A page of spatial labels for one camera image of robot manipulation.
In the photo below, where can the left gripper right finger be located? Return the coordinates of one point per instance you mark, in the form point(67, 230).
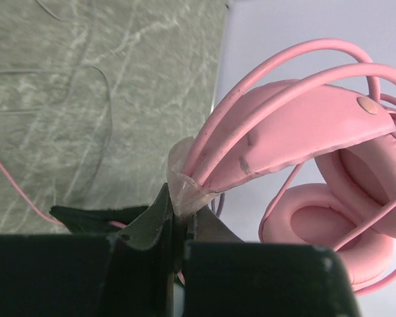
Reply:
point(212, 267)

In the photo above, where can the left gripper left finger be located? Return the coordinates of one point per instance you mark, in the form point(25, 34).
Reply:
point(139, 277)

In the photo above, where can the pink headphones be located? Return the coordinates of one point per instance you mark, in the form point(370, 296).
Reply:
point(317, 108)

